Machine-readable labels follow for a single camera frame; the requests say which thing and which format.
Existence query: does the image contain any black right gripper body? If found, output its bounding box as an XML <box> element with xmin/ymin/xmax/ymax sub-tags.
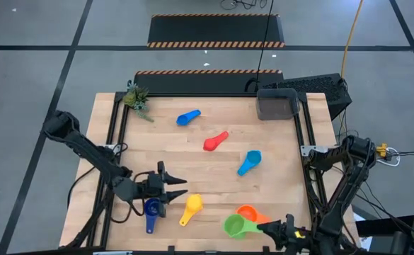
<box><xmin>277</xmin><ymin>214</ymin><xmax>314</xmax><ymax>255</ymax></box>

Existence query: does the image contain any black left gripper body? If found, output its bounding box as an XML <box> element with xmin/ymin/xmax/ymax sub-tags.
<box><xmin>141</xmin><ymin>161</ymin><xmax>168</xmax><ymax>219</ymax></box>

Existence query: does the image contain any yellow measuring cup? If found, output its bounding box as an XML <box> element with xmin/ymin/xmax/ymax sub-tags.
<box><xmin>178</xmin><ymin>193</ymin><xmax>204</xmax><ymax>227</ymax></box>

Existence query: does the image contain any orange measuring cup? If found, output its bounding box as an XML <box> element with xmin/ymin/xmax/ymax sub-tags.
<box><xmin>235</xmin><ymin>204</ymin><xmax>272</xmax><ymax>225</ymax></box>

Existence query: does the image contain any navy measuring cup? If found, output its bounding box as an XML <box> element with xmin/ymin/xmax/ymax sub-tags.
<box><xmin>144</xmin><ymin>197</ymin><xmax>164</xmax><ymax>234</ymax></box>

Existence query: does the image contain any green measuring cup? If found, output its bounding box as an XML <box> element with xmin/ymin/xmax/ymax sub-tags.
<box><xmin>223</xmin><ymin>213</ymin><xmax>264</xmax><ymax>239</ymax></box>

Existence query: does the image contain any red measuring cup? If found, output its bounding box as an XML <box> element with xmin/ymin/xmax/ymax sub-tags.
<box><xmin>202</xmin><ymin>130</ymin><xmax>229</xmax><ymax>152</ymax></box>

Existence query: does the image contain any small blue measuring cup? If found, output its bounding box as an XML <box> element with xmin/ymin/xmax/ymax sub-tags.
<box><xmin>176</xmin><ymin>109</ymin><xmax>202</xmax><ymax>126</ymax></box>

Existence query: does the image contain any cyan measuring cup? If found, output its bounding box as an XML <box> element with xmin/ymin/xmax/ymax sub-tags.
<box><xmin>237</xmin><ymin>149</ymin><xmax>263</xmax><ymax>177</ymax></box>

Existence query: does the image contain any grey translucent plastic basket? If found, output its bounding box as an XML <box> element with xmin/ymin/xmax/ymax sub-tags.
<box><xmin>255</xmin><ymin>87</ymin><xmax>301</xmax><ymax>122</ymax></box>

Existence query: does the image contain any artificial succulent plant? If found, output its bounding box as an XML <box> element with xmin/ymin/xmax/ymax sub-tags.
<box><xmin>122</xmin><ymin>80</ymin><xmax>156</xmax><ymax>123</ymax></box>

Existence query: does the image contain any black ramp with hazard stripes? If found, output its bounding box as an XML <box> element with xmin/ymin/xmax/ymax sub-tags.
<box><xmin>146</xmin><ymin>13</ymin><xmax>286</xmax><ymax>50</ymax></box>
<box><xmin>134</xmin><ymin>69</ymin><xmax>284</xmax><ymax>95</ymax></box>

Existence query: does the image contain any yellow plug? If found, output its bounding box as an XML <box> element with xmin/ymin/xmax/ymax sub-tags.
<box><xmin>376</xmin><ymin>142</ymin><xmax>389</xmax><ymax>159</ymax></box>

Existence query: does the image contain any black aluminium table frame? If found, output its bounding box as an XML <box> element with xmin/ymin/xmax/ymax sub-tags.
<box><xmin>63</xmin><ymin>91</ymin><xmax>363</xmax><ymax>251</ymax></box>

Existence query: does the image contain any white cable loop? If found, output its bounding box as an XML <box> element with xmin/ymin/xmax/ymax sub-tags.
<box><xmin>376</xmin><ymin>147</ymin><xmax>401</xmax><ymax>167</ymax></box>

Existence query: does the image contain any black hanging cable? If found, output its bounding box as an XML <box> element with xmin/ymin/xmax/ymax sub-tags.
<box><xmin>255</xmin><ymin>0</ymin><xmax>275</xmax><ymax>88</ymax></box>

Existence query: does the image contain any black coiled floor cable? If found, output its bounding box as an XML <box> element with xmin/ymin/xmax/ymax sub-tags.
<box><xmin>219</xmin><ymin>0</ymin><xmax>268</xmax><ymax>11</ymax></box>

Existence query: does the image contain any yellow hanging cable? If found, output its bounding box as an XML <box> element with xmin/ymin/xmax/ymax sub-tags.
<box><xmin>340</xmin><ymin>0</ymin><xmax>366</xmax><ymax>81</ymax></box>

